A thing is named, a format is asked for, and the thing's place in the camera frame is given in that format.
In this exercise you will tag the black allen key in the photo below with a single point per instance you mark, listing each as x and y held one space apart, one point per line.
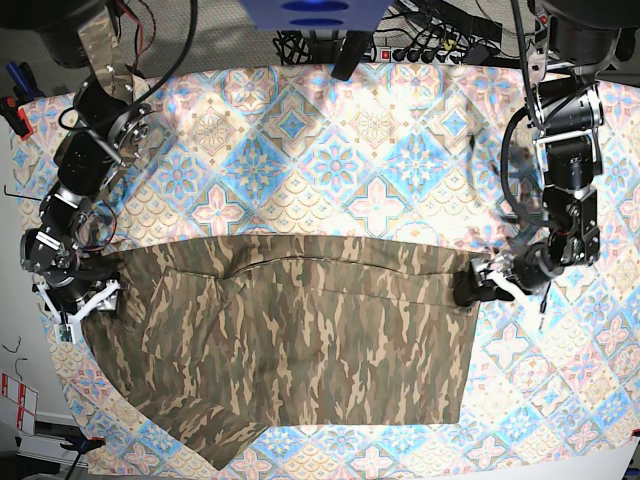
7 193

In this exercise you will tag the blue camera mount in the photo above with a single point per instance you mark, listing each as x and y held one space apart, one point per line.
358 15

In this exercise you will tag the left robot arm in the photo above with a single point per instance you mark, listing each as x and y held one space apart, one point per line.
574 41

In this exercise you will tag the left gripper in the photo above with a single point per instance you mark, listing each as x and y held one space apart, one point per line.
509 275

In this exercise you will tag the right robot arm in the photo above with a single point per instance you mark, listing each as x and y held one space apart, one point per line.
90 159

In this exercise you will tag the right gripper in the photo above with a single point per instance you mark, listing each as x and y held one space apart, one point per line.
72 301

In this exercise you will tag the camouflage T-shirt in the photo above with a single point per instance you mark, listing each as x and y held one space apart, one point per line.
221 338

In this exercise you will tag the white red labelled box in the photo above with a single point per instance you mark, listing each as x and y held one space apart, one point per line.
18 405

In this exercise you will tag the white power strip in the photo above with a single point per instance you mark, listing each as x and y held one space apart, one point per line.
380 54

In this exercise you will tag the black orange clamp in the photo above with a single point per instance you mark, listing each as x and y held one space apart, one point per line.
81 444

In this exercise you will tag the red black clamp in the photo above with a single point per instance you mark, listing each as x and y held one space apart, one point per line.
15 117

